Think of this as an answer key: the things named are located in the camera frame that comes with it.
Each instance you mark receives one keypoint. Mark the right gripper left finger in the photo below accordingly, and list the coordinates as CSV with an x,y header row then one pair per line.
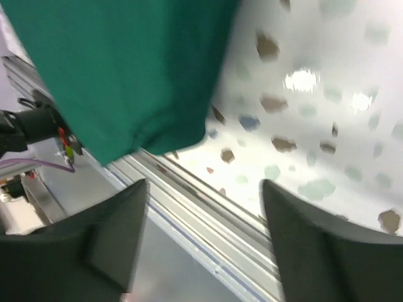
x,y
89,256

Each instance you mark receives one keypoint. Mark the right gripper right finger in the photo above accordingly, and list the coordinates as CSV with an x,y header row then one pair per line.
x,y
322,257

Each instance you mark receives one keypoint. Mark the green surgical drape cloth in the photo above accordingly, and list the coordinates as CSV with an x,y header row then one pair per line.
x,y
127,75

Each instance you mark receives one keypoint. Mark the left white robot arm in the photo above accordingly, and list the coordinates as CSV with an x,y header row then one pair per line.
x,y
20,129

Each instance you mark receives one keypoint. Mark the aluminium rail frame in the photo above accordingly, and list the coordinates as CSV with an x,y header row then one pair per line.
x,y
197,245

